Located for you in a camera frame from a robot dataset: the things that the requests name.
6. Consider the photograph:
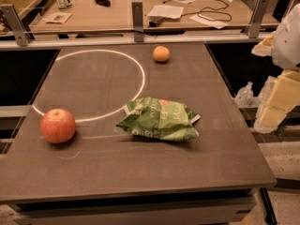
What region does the metal bracket post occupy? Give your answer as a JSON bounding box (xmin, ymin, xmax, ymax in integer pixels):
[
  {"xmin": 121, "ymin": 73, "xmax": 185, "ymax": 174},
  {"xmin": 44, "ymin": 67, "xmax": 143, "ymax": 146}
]
[
  {"xmin": 131, "ymin": 1, "xmax": 143, "ymax": 42},
  {"xmin": 1, "ymin": 4, "xmax": 31, "ymax": 47},
  {"xmin": 245, "ymin": 0, "xmax": 269, "ymax": 38}
]

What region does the left metal bracket post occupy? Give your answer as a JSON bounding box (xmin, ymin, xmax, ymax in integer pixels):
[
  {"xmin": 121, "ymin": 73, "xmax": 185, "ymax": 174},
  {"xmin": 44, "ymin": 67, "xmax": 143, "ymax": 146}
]
[{"xmin": 1, "ymin": 4, "xmax": 31, "ymax": 47}]

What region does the middle metal bracket post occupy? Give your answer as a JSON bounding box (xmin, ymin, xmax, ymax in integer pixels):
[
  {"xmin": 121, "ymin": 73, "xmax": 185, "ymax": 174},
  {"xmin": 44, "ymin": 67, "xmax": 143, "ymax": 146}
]
[{"xmin": 131, "ymin": 1, "xmax": 143, "ymax": 42}]

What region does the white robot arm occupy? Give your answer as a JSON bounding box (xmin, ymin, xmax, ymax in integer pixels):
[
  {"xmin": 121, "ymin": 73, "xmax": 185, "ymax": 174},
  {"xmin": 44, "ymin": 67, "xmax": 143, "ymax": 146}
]
[{"xmin": 251, "ymin": 4, "xmax": 300, "ymax": 133}]

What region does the small paper packet left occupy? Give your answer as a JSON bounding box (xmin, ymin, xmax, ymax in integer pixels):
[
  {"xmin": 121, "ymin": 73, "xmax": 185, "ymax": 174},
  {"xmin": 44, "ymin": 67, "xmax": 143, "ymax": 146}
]
[{"xmin": 43, "ymin": 11, "xmax": 72, "ymax": 24}]

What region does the green jalapeno chip bag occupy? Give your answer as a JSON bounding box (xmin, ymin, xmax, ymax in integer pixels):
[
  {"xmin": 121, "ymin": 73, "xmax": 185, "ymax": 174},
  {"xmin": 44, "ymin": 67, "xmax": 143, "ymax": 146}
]
[{"xmin": 116, "ymin": 97, "xmax": 201, "ymax": 142}]

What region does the wooden background desk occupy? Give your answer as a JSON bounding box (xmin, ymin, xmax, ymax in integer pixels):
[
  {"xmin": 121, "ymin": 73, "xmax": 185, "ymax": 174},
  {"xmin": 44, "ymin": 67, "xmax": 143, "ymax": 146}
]
[{"xmin": 29, "ymin": 0, "xmax": 280, "ymax": 36}]

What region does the red apple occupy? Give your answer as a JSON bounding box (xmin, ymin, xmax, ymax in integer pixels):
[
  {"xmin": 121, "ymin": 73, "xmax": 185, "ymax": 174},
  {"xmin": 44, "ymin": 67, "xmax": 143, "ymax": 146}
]
[{"xmin": 39, "ymin": 109, "xmax": 76, "ymax": 143}]

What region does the clear plastic bottle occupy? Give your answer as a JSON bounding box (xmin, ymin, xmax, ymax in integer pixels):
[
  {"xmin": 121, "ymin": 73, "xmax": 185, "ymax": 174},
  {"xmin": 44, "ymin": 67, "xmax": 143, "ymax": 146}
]
[
  {"xmin": 234, "ymin": 82, "xmax": 253, "ymax": 107},
  {"xmin": 258, "ymin": 76, "xmax": 276, "ymax": 104}
]

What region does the white paper sheet centre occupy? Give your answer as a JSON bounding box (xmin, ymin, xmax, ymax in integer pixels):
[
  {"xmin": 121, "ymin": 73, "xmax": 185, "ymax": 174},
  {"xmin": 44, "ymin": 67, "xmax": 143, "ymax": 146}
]
[{"xmin": 147, "ymin": 5, "xmax": 184, "ymax": 19}]

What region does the small black box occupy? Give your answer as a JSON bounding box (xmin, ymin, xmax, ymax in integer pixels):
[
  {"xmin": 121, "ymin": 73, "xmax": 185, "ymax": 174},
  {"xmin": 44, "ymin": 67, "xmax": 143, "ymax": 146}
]
[{"xmin": 149, "ymin": 17, "xmax": 164, "ymax": 27}]

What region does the black cable on desk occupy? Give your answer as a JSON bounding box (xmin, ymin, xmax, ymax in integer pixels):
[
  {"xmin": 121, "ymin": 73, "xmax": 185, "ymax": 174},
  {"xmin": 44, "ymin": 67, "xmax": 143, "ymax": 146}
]
[{"xmin": 162, "ymin": 0, "xmax": 233, "ymax": 23}]

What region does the right metal bracket post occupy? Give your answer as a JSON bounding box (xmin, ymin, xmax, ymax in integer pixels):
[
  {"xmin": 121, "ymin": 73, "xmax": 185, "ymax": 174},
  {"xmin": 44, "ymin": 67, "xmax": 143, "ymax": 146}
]
[{"xmin": 245, "ymin": 0, "xmax": 269, "ymax": 38}]

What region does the orange fruit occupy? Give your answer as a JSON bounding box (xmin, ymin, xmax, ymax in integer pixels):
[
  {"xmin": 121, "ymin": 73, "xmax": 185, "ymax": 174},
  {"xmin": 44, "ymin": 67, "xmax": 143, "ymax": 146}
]
[{"xmin": 153, "ymin": 46, "xmax": 170, "ymax": 63}]

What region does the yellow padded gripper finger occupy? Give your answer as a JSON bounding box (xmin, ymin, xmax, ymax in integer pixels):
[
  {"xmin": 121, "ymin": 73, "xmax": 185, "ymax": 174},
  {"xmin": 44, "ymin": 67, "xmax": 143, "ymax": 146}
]
[
  {"xmin": 254, "ymin": 70, "xmax": 300, "ymax": 134},
  {"xmin": 251, "ymin": 32, "xmax": 275, "ymax": 57}
]

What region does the black computer mouse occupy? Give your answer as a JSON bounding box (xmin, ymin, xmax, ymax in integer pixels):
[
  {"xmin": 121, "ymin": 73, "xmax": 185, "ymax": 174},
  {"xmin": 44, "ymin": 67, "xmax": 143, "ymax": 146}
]
[{"xmin": 95, "ymin": 0, "xmax": 111, "ymax": 7}]

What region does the white paper sheet right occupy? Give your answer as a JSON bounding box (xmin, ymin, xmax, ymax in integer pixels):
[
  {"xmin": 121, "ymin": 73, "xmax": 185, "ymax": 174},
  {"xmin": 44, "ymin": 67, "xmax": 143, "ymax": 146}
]
[{"xmin": 190, "ymin": 15, "xmax": 228, "ymax": 29}]

